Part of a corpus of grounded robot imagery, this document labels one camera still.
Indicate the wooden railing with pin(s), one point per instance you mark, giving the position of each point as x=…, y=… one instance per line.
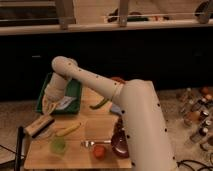
x=20, y=17

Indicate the white green packet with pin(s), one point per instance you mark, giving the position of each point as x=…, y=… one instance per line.
x=65, y=102

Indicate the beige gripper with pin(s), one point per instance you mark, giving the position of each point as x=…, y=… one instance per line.
x=55, y=91

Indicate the spice jars group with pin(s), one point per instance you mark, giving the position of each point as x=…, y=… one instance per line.
x=195, y=111

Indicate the wooden black board eraser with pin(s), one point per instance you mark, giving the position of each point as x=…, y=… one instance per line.
x=35, y=128

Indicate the yellow banana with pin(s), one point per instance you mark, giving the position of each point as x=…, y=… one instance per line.
x=68, y=130

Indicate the green paper cup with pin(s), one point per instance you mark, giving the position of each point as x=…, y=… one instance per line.
x=57, y=145

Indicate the dark red bowl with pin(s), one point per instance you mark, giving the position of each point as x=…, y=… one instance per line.
x=118, y=140

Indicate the green tray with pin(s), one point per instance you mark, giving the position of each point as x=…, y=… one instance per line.
x=74, y=89

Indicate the silver spoon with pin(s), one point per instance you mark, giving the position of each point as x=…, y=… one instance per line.
x=90, y=143

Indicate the black stand left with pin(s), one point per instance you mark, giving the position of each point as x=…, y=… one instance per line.
x=20, y=136

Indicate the red tomato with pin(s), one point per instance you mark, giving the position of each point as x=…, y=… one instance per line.
x=99, y=152

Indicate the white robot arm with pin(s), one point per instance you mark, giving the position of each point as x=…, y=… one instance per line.
x=148, y=141

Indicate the green chili pepper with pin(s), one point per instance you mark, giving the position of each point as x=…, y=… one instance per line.
x=100, y=104

